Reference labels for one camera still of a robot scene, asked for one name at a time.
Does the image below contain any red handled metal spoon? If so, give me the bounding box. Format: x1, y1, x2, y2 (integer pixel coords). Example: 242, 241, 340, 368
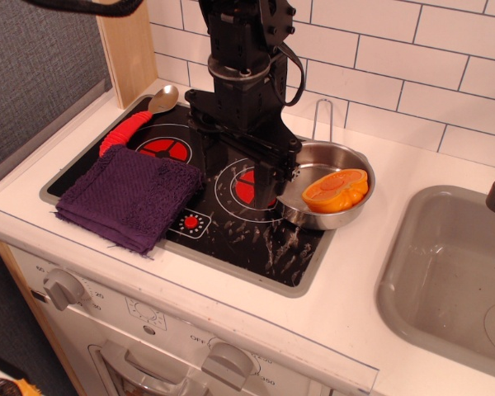
99, 85, 179, 158

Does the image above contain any orange object bottom left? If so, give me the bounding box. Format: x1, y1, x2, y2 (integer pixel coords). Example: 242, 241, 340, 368
0, 378, 42, 396

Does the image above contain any grey left timer knob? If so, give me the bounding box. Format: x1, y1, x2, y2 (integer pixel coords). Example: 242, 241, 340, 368
43, 269, 85, 311

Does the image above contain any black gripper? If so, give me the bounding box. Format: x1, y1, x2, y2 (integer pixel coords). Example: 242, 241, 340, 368
185, 69, 301, 210

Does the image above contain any black toy stovetop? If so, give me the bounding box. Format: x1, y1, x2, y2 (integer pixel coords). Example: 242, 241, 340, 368
39, 95, 337, 299

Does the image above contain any grey toy sink basin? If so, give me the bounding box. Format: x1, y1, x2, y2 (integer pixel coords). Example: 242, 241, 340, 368
377, 186, 495, 377

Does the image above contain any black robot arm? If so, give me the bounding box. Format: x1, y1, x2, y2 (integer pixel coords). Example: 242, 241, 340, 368
185, 1, 305, 209

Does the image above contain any grey oven temperature knob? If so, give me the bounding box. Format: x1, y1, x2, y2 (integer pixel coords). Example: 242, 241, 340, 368
201, 342, 254, 391

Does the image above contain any stainless steel pan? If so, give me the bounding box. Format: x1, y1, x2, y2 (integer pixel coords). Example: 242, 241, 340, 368
276, 98, 376, 231

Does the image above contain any grey oven door handle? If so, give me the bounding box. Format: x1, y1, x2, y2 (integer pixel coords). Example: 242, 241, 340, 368
98, 341, 211, 395

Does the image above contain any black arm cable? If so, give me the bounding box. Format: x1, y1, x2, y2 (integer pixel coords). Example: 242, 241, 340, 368
271, 40, 305, 106

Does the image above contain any orange toy pepper half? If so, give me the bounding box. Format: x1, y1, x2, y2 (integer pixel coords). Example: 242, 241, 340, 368
301, 168, 369, 214

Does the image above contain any wooden side post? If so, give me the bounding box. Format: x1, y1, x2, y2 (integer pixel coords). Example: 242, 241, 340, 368
97, 2, 158, 109

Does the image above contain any purple towel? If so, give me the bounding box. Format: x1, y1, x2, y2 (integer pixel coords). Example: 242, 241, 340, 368
55, 145, 203, 255

